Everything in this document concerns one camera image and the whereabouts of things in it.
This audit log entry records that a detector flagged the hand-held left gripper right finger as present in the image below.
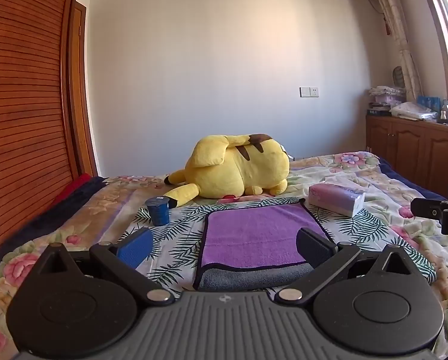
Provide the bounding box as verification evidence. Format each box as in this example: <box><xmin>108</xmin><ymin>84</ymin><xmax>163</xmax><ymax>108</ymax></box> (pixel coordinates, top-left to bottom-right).
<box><xmin>274</xmin><ymin>227</ymin><xmax>417</xmax><ymax>306</ymax></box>

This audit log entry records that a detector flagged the wooden cabinet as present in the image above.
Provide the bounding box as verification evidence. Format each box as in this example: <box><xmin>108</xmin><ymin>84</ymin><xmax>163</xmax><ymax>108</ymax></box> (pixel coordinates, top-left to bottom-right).
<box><xmin>366</xmin><ymin>114</ymin><xmax>448</xmax><ymax>200</ymax></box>

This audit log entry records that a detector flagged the leaf print cloth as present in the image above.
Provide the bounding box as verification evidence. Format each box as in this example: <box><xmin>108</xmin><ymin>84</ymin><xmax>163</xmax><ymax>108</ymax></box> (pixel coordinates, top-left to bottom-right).
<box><xmin>120</xmin><ymin>194</ymin><xmax>438</xmax><ymax>296</ymax></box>

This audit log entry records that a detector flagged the white plastic bag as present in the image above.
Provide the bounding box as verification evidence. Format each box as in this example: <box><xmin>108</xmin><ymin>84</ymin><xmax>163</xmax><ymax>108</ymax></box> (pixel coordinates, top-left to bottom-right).
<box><xmin>390</xmin><ymin>101</ymin><xmax>439</xmax><ymax>121</ymax></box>

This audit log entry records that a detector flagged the yellow plush toy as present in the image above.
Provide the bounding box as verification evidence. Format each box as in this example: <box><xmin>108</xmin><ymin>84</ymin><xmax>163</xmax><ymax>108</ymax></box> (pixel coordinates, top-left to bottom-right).
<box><xmin>164</xmin><ymin>133</ymin><xmax>291</xmax><ymax>208</ymax></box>

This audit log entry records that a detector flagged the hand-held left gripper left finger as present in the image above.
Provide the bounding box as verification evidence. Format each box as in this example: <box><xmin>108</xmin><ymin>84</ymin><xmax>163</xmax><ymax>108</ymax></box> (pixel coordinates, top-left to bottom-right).
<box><xmin>32</xmin><ymin>228</ymin><xmax>177</xmax><ymax>306</ymax></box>

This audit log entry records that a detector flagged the pink tissue pack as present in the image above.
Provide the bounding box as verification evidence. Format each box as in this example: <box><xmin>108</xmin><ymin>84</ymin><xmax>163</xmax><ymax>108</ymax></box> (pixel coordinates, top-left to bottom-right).
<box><xmin>308</xmin><ymin>184</ymin><xmax>366</xmax><ymax>218</ymax></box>

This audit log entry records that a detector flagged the wooden louvred wardrobe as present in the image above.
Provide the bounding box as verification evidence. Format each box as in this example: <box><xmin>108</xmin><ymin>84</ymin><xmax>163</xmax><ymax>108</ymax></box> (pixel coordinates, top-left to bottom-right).
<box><xmin>0</xmin><ymin>0</ymin><xmax>99</xmax><ymax>267</ymax></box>

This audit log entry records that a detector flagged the red cloth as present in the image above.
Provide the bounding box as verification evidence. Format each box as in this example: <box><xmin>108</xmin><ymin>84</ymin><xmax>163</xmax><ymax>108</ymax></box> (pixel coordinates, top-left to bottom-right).
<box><xmin>52</xmin><ymin>173</ymin><xmax>93</xmax><ymax>206</ymax></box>

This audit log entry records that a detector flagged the dark blue blanket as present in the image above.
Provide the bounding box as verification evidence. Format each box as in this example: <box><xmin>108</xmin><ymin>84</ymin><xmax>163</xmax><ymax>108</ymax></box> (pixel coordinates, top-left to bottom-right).
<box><xmin>0</xmin><ymin>175</ymin><xmax>109</xmax><ymax>282</ymax></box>

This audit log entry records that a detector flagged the purple grey towel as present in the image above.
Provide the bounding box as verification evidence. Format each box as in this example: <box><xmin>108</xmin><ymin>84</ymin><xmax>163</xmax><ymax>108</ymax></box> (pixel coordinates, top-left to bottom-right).
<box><xmin>193</xmin><ymin>198</ymin><xmax>339</xmax><ymax>292</ymax></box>

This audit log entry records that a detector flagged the blue can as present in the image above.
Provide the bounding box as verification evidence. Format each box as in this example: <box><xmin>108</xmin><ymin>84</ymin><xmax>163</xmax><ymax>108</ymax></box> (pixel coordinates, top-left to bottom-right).
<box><xmin>145</xmin><ymin>197</ymin><xmax>171</xmax><ymax>227</ymax></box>

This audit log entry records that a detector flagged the beige curtain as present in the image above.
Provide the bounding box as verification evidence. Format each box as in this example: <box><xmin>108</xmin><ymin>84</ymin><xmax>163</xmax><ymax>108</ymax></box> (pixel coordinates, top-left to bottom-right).
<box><xmin>366</xmin><ymin>0</ymin><xmax>424</xmax><ymax>102</ymax></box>

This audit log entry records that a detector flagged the blue box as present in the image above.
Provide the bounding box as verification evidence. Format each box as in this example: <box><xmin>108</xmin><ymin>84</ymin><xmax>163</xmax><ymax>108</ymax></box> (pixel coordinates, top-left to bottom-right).
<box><xmin>417</xmin><ymin>95</ymin><xmax>442</xmax><ymax>110</ymax></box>

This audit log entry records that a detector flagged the clutter on cabinet top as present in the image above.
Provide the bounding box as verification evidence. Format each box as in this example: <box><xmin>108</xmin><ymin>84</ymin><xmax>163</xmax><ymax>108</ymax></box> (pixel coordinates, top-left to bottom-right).
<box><xmin>368</xmin><ymin>85</ymin><xmax>408</xmax><ymax>111</ymax></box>

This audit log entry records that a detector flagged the wooden door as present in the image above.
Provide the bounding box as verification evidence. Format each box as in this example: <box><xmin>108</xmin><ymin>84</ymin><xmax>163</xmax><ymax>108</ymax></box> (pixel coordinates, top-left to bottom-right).
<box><xmin>71</xmin><ymin>1</ymin><xmax>99</xmax><ymax>178</ymax></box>

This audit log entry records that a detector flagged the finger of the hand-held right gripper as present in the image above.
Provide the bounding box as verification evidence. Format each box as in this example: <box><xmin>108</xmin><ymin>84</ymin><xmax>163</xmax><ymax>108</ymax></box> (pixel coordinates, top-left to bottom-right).
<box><xmin>411</xmin><ymin>196</ymin><xmax>448</xmax><ymax>235</ymax></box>

